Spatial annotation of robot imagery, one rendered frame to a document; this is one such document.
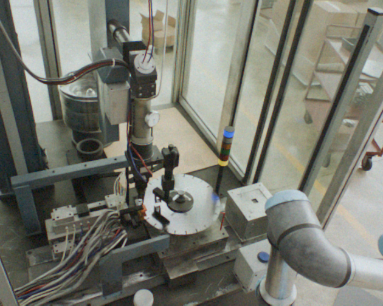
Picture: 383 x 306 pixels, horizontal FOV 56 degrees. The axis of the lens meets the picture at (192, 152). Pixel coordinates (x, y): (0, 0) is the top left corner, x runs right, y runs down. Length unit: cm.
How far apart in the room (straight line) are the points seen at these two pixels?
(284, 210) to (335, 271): 17
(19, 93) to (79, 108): 35
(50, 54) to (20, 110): 59
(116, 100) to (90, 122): 76
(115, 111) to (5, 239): 80
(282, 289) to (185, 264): 43
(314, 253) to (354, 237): 211
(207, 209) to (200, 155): 61
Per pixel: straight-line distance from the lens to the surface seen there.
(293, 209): 93
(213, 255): 157
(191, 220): 142
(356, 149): 127
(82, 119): 187
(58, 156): 203
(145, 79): 104
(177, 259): 146
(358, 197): 332
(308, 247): 88
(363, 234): 304
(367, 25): 117
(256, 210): 158
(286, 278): 114
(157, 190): 140
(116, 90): 111
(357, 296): 264
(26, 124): 167
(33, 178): 147
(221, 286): 151
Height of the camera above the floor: 202
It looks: 39 degrees down
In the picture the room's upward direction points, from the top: 7 degrees clockwise
